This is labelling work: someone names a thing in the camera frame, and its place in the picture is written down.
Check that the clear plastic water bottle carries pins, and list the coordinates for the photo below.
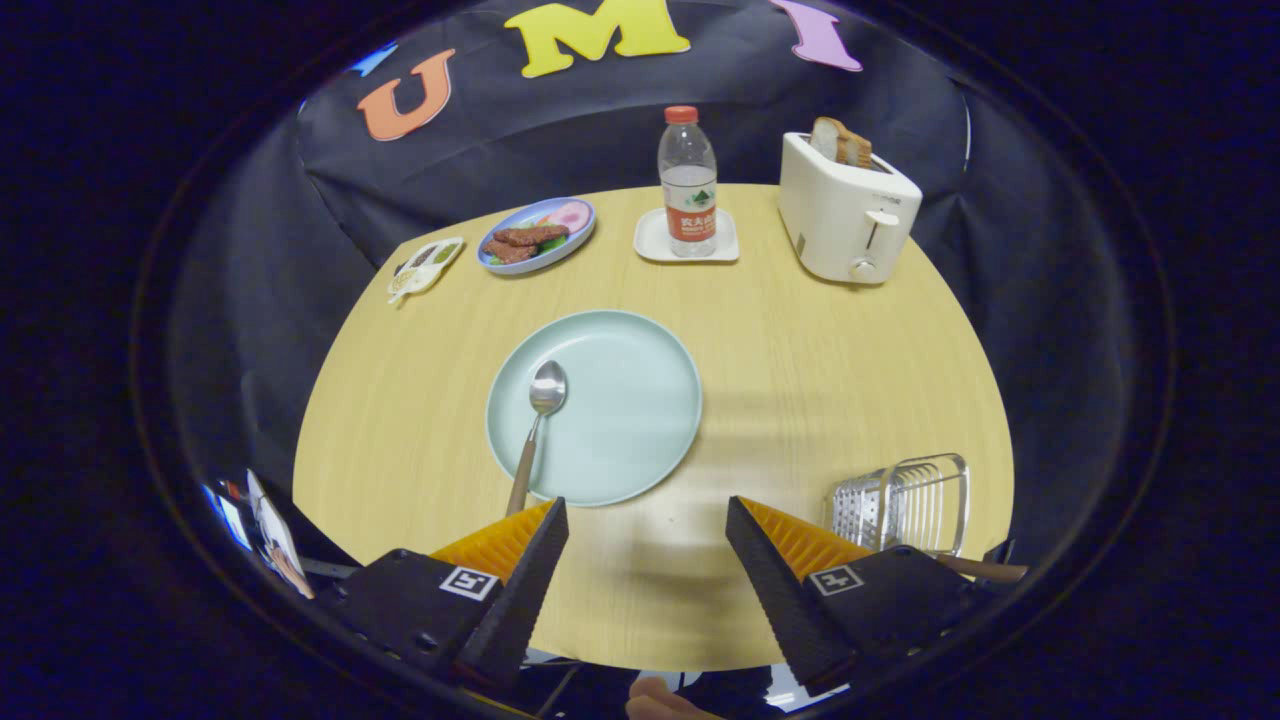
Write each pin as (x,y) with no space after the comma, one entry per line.
(688,190)

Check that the brown meat slice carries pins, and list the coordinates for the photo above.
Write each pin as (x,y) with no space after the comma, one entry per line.
(530,236)
(508,252)

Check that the light green round plate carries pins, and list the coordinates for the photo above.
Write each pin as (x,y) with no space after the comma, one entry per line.
(625,400)

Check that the blue oval plate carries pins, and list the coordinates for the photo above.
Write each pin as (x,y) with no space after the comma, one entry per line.
(505,265)

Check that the toasted bread slice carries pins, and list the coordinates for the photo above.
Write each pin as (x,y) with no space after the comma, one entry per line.
(857,148)
(825,138)

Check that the white square coaster tray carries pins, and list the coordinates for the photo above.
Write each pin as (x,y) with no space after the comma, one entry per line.
(650,240)

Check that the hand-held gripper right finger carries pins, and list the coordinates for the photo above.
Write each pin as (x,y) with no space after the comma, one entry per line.
(775,590)

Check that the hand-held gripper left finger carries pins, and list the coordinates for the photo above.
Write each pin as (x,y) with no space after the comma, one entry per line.
(520,590)

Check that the printed picture card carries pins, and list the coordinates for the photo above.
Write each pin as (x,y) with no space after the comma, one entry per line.
(275,535)

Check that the white divided sauce dish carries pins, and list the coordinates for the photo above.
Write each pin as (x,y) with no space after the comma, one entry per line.
(425,268)

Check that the black backdrop cloth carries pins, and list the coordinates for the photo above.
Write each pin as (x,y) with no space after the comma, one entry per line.
(600,130)

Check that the pink ham slice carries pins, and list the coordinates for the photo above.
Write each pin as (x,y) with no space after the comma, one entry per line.
(570,216)

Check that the white toaster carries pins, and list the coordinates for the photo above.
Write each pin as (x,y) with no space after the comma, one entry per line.
(835,220)

